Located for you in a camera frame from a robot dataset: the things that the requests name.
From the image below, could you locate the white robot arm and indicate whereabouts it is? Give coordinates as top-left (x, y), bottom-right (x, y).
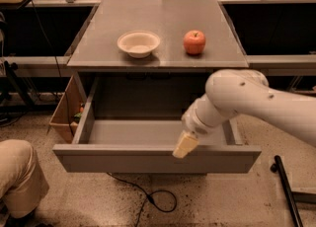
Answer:
top-left (173, 69), bottom-right (316, 158)

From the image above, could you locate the grey drawer cabinet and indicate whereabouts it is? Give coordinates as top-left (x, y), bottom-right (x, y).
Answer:
top-left (66, 0), bottom-right (250, 120)

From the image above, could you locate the black metal stand leg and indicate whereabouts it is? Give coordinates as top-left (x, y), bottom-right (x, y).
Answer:
top-left (271, 155), bottom-right (303, 227)

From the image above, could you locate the red apple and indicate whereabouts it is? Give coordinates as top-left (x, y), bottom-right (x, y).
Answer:
top-left (183, 30), bottom-right (206, 55)

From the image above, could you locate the white paper bowl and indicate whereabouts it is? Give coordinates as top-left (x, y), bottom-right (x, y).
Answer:
top-left (117, 31), bottom-right (160, 58)

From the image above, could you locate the cardboard box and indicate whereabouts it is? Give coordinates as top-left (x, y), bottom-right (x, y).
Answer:
top-left (49, 76), bottom-right (86, 143)

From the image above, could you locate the person's beige trouser leg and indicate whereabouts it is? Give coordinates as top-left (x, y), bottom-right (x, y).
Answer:
top-left (0, 139), bottom-right (49, 219)

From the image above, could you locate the black floor cable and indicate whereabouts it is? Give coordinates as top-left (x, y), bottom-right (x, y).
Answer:
top-left (107, 172), bottom-right (178, 227)

